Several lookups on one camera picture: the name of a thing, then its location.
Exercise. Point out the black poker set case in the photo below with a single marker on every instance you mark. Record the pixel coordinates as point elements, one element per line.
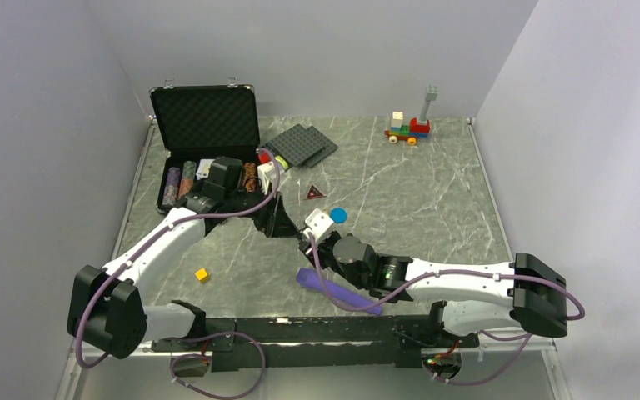
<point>204,122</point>

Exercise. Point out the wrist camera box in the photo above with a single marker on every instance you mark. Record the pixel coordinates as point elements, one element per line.
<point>267,171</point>
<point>318,225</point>

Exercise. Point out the clear round dealer button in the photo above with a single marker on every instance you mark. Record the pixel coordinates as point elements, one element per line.
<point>377,230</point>

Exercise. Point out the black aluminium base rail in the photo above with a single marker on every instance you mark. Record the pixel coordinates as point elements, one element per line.
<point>389,357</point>

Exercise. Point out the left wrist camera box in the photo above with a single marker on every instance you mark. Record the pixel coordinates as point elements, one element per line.
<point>267,171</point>

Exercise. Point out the playing cards deck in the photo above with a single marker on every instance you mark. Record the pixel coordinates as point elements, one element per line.
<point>203,168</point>

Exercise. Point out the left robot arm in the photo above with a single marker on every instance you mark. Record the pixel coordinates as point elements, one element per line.
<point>106,308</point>

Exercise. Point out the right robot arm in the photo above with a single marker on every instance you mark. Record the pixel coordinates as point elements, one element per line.
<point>525,293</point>

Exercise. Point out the purple flashlight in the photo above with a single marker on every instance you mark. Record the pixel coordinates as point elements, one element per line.
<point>308,278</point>

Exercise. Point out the red triangular dealer token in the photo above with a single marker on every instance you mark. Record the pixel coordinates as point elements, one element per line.
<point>314,192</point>

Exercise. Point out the orange poker chip stack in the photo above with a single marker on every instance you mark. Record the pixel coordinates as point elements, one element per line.
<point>250,176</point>

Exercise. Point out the blue round disc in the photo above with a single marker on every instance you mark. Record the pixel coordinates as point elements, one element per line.
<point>339,215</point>

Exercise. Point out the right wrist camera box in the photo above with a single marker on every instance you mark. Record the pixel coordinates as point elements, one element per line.
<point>318,225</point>

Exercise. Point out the lime green toy block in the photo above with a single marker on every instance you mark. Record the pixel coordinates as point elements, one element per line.
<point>285,165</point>

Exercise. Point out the small yellow cube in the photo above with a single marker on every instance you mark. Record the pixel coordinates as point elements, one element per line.
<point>202,275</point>

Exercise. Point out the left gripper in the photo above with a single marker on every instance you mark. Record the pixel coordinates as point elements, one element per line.
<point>282,227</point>

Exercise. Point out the red tan poker chip stack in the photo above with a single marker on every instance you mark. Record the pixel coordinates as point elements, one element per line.
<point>185,187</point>

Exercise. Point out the dark grey building baseplate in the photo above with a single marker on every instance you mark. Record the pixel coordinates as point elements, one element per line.
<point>291,145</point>

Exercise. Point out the toy brick train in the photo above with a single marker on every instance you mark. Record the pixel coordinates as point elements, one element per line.
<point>418,127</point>

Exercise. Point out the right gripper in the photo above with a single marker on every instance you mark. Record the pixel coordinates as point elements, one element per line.
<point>322,243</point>

